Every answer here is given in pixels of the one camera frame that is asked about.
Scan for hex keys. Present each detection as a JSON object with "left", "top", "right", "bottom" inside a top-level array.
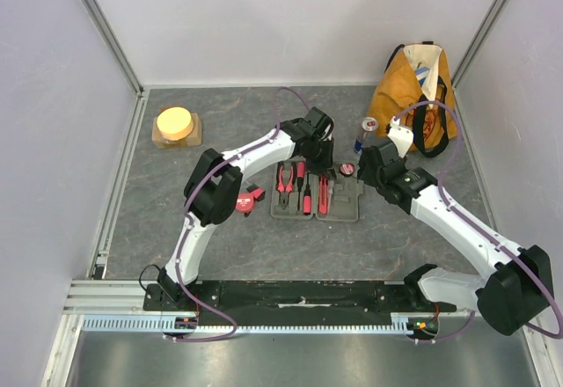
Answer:
[{"left": 246, "top": 184, "right": 266, "bottom": 201}]

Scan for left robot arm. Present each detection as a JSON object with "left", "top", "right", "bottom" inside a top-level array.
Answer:
[{"left": 157, "top": 107, "right": 334, "bottom": 310}]

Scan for energy drink can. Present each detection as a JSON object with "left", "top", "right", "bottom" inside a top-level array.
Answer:
[{"left": 354, "top": 117, "right": 379, "bottom": 154}]

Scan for yellow round sponge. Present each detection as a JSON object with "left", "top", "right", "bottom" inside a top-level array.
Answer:
[{"left": 157, "top": 106, "right": 194, "bottom": 142}]

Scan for yellow tote bag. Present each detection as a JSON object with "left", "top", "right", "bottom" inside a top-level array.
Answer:
[{"left": 367, "top": 41, "right": 458, "bottom": 158}]

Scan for grey cable duct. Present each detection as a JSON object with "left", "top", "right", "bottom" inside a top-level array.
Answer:
[{"left": 81, "top": 314, "right": 417, "bottom": 333}]

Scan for pink tape measure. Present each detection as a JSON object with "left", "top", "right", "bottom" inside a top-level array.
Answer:
[{"left": 236, "top": 192, "right": 255, "bottom": 216}]

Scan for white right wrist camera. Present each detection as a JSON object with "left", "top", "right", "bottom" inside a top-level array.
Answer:
[{"left": 387, "top": 117, "right": 414, "bottom": 158}]

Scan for pink handled screwdriver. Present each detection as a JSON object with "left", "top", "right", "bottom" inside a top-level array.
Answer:
[
  {"left": 303, "top": 181, "right": 311, "bottom": 215},
  {"left": 296, "top": 162, "right": 306, "bottom": 194}
]

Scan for grey plastic tool case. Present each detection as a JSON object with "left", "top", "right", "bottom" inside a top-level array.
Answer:
[{"left": 270, "top": 160, "right": 363, "bottom": 223}]

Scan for pink handled pliers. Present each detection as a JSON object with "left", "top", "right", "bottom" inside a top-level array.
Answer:
[{"left": 276, "top": 162, "right": 296, "bottom": 209}]

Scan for electrical tape roll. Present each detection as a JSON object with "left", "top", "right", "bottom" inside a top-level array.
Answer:
[{"left": 339, "top": 162, "right": 355, "bottom": 178}]

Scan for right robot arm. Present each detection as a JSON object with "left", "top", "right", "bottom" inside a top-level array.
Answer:
[{"left": 357, "top": 138, "right": 553, "bottom": 336}]

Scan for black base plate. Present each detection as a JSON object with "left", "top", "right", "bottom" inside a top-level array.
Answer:
[{"left": 143, "top": 279, "right": 458, "bottom": 318}]

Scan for pink utility knife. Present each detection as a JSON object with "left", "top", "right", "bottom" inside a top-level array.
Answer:
[{"left": 318, "top": 176, "right": 329, "bottom": 215}]

